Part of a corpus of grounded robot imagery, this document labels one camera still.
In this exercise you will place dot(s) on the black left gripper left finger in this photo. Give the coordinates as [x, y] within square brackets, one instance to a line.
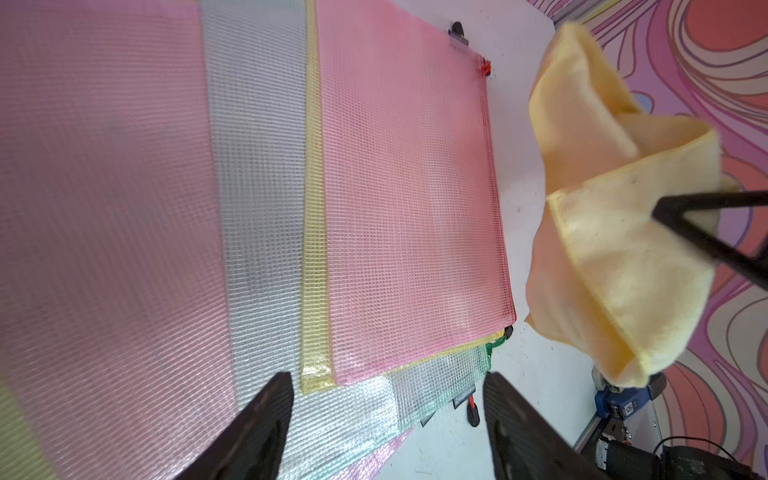
[252, 445]

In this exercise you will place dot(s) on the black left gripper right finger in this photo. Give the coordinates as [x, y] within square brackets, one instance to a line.
[523, 444]

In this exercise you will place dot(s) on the yellow microfiber cloth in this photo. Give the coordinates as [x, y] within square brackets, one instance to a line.
[606, 277]

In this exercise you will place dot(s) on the yellow mesh document bag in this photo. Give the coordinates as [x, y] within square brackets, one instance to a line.
[313, 240]

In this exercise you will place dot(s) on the pink mesh document bag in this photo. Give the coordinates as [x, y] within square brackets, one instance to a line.
[408, 210]

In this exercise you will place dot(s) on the pale yellow document bag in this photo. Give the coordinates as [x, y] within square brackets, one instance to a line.
[21, 455]

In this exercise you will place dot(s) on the blue grey stapler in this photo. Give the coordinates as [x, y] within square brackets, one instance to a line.
[621, 403]

